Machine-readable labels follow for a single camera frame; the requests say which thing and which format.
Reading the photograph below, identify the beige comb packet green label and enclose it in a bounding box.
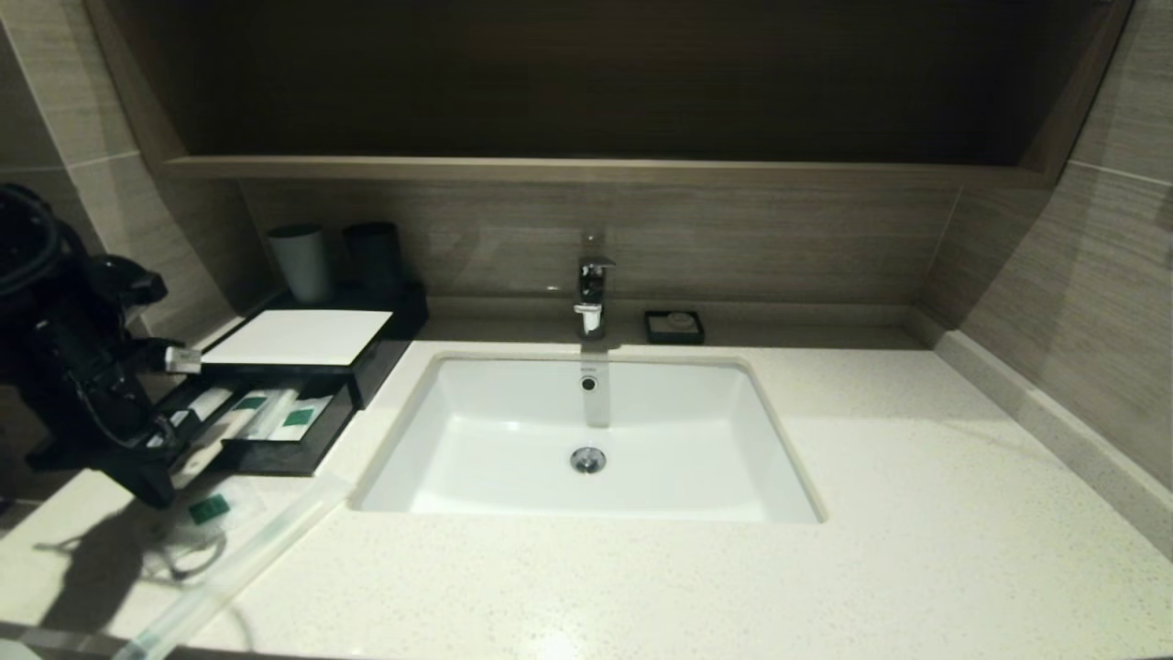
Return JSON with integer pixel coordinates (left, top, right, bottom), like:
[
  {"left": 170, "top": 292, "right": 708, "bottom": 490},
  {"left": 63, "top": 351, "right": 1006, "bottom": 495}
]
[{"left": 172, "top": 389, "right": 273, "bottom": 487}]

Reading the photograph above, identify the long clear toothbrush packet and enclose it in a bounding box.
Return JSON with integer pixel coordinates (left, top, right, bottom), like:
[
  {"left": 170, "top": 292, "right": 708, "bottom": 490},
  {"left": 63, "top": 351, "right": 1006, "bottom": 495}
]
[{"left": 115, "top": 471, "right": 355, "bottom": 660}]

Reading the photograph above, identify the black pull-out drawer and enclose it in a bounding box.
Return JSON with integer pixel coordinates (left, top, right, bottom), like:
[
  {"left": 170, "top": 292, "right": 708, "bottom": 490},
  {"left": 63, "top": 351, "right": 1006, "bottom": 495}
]
[{"left": 116, "top": 377, "right": 361, "bottom": 479}]

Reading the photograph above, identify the small clear green-label sachet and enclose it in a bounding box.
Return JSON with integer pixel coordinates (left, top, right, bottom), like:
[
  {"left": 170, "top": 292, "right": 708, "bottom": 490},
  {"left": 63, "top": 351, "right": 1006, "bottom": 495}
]
[{"left": 137, "top": 481, "right": 269, "bottom": 578}]

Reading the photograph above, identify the wide white wrapped packet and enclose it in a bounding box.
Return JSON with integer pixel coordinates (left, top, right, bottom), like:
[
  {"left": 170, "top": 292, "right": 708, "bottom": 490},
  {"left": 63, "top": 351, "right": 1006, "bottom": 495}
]
[{"left": 188, "top": 386, "right": 236, "bottom": 424}]

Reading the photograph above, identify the flat white green-label packet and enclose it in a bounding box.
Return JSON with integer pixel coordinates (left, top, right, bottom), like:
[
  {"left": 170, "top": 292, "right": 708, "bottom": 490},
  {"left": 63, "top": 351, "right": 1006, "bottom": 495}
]
[{"left": 273, "top": 395, "right": 334, "bottom": 440}]

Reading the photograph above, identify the white paper card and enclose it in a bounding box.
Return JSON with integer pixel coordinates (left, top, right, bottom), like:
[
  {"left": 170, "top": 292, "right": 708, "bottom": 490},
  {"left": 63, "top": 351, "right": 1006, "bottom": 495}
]
[{"left": 202, "top": 309, "right": 394, "bottom": 367}]

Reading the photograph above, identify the pale grey cup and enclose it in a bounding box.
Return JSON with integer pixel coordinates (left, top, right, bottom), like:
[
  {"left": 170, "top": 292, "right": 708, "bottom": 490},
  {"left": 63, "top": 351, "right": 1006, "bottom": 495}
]
[{"left": 266, "top": 225, "right": 333, "bottom": 304}]

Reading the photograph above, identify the black cup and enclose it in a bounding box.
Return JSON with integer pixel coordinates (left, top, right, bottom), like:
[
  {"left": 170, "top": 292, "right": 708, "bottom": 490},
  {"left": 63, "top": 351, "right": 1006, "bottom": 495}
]
[{"left": 343, "top": 221, "right": 402, "bottom": 303}]

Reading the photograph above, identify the chrome faucet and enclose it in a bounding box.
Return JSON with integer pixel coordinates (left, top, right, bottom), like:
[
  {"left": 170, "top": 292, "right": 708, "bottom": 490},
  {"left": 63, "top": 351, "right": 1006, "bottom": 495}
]
[{"left": 574, "top": 232, "right": 617, "bottom": 342}]

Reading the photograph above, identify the white ceramic sink basin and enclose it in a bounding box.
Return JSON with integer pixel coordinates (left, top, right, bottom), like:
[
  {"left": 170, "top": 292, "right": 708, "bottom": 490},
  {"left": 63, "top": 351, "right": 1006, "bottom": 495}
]
[{"left": 353, "top": 352, "right": 828, "bottom": 525}]

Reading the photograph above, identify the black soap dish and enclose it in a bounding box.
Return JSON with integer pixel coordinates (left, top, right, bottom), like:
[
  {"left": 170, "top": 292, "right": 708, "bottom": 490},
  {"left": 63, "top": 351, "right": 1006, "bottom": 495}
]
[{"left": 644, "top": 311, "right": 707, "bottom": 346}]

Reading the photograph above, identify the thin black camera cable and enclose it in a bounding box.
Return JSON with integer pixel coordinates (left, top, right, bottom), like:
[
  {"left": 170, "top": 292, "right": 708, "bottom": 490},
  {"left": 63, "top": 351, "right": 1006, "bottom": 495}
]
[{"left": 69, "top": 367, "right": 180, "bottom": 452}]

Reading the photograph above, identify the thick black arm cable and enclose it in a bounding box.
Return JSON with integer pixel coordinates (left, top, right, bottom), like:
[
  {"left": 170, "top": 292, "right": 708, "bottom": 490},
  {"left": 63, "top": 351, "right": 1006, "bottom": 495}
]
[{"left": 0, "top": 188, "right": 63, "bottom": 299}]

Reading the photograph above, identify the wooden wall shelf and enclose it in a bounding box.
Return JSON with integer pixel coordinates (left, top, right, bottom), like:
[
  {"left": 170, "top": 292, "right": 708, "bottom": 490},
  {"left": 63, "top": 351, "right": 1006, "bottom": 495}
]
[{"left": 160, "top": 154, "right": 1051, "bottom": 190}]

